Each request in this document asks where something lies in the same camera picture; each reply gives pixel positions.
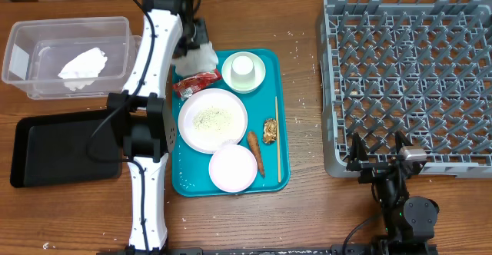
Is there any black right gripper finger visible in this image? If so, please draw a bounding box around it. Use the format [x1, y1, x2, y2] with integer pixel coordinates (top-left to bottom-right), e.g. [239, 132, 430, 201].
[394, 131, 413, 155]
[349, 133, 368, 162]

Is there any white tissue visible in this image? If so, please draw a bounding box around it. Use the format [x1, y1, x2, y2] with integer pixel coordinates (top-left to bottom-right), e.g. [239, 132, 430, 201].
[171, 41, 218, 78]

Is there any red snack wrapper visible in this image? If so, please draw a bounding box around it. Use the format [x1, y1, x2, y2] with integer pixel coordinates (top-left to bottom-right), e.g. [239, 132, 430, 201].
[172, 69, 222, 100]

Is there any white paper cup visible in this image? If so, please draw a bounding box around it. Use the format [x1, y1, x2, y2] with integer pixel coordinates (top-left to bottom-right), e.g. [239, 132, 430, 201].
[231, 55, 255, 88]

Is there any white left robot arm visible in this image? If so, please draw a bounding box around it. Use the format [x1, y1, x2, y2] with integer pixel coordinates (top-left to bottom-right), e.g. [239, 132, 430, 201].
[103, 0, 218, 254]

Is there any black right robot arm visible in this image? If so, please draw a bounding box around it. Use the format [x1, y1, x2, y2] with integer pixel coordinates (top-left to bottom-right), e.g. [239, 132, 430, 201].
[341, 131, 440, 255]

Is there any grey dishwasher rack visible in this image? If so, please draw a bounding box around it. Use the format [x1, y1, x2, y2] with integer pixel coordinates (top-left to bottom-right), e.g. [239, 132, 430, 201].
[317, 0, 491, 178]

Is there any light green bowl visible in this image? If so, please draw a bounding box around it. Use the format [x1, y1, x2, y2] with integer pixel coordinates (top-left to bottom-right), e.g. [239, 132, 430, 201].
[221, 51, 266, 94]

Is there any large white plate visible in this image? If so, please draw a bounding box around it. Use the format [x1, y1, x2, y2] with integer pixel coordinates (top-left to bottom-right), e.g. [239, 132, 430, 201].
[178, 88, 248, 154]

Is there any brown food scrap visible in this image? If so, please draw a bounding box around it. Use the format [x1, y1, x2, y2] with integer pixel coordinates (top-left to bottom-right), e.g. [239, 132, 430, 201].
[262, 118, 278, 144]

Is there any teal plastic tray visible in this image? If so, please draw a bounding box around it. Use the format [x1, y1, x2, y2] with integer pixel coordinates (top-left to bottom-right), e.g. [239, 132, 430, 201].
[171, 48, 291, 197]

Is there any wooden chopstick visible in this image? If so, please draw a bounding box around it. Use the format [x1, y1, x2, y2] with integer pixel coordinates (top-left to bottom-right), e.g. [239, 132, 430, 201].
[274, 96, 282, 183]

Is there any orange carrot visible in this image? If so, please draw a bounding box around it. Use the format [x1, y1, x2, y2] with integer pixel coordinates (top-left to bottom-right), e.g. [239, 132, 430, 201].
[247, 131, 265, 177]

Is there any clear plastic bin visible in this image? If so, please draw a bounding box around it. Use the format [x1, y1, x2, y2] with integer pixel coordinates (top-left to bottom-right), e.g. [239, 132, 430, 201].
[2, 16, 141, 99]

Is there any white crumpled napkin in bin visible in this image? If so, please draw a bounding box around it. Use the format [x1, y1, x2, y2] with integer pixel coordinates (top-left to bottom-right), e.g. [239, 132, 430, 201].
[58, 48, 108, 91]

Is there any black plastic tray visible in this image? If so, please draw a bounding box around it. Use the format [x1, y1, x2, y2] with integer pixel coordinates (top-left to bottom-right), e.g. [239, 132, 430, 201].
[10, 110, 121, 188]

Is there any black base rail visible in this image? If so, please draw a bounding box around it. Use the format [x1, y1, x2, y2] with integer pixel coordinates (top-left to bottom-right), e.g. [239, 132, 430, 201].
[96, 244, 439, 255]

